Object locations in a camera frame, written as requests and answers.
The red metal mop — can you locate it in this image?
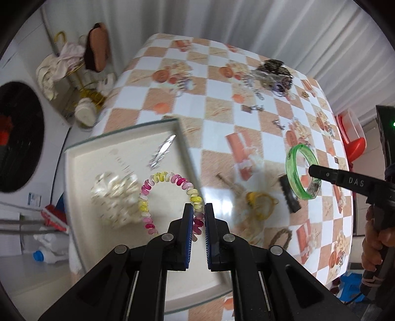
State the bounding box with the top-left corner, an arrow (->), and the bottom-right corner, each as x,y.
0,201 -> 71,237

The pink yellow bead bracelet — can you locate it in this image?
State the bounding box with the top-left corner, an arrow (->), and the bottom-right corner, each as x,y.
138,171 -> 206,243

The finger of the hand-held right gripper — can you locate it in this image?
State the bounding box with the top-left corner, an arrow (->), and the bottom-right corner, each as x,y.
309,164 -> 375,196

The white washing machine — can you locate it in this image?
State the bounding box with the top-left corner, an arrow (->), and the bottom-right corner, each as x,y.
0,31 -> 73,257

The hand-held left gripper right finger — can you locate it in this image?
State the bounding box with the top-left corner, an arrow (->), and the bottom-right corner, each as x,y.
204,203 -> 352,321

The black snap hair clip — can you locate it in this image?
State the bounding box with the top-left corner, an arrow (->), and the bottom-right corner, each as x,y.
278,174 -> 302,213

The green translucent bangle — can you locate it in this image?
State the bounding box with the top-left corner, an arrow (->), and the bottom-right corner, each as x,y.
285,143 -> 322,201

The brown padded seat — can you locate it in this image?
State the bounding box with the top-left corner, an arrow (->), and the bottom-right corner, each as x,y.
84,23 -> 112,73

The yellow hair tie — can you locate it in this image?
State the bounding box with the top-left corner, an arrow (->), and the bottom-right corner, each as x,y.
245,191 -> 279,220

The gold wire rack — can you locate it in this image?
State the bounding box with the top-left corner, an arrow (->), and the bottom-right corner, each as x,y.
54,31 -> 107,124

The white pearl scrunchie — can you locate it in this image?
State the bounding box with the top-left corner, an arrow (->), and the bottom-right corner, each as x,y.
90,172 -> 145,229

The checkered printed tablecloth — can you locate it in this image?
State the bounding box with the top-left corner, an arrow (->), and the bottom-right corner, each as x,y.
89,33 -> 354,315

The silver hair clip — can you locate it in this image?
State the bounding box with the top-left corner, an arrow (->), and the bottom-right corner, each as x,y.
146,134 -> 177,169

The red plastic stool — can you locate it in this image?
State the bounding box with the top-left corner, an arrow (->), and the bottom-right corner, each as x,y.
336,109 -> 368,161

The white bottle blue cap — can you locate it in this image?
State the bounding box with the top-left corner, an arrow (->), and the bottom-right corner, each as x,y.
32,235 -> 73,264

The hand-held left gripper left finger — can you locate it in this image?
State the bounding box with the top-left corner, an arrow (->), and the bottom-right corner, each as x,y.
37,203 -> 194,321

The white curtain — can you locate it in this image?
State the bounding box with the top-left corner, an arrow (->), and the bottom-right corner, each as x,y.
130,0 -> 395,124

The white jewelry tray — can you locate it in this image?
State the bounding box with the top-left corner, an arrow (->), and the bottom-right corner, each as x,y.
63,118 -> 233,315

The person's right hand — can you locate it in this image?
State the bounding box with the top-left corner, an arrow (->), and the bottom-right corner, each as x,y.
362,204 -> 395,273

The brown braided rope bracelet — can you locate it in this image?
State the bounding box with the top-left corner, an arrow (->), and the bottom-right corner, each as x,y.
268,229 -> 293,251

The blue plastic item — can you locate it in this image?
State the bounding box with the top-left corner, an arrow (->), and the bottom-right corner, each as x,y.
338,272 -> 371,304

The white crumpled cloth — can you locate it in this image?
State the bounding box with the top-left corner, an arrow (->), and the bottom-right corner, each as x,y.
35,41 -> 85,101

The white round jar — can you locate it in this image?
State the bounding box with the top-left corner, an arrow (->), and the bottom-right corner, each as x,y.
76,97 -> 98,127

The pile of mixed jewelry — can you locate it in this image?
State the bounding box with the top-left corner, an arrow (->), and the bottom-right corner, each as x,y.
239,59 -> 294,101

